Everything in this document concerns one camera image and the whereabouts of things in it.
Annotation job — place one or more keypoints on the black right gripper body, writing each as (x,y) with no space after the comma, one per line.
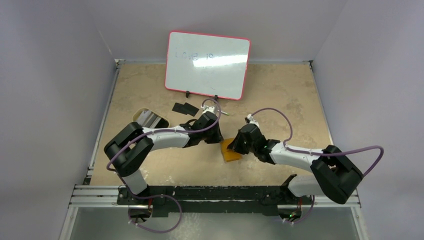
(242,139)

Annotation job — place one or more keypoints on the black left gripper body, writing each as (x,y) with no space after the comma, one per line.
(211,137)

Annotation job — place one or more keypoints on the yellow leather card holder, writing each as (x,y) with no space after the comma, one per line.
(228,154)

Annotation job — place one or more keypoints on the black credit card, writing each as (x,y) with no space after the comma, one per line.
(180,108)
(190,109)

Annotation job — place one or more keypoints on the beige oval plastic tray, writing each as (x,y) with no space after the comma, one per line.
(164,123)

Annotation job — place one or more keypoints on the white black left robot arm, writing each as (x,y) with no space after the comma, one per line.
(130,147)

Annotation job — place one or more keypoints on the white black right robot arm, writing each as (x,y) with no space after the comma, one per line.
(331,174)

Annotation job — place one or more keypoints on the pink framed whiteboard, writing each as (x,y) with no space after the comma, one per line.
(207,64)

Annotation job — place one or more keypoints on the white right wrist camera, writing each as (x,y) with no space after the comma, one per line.
(250,120)

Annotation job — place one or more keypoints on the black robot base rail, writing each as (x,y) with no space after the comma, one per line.
(172,206)

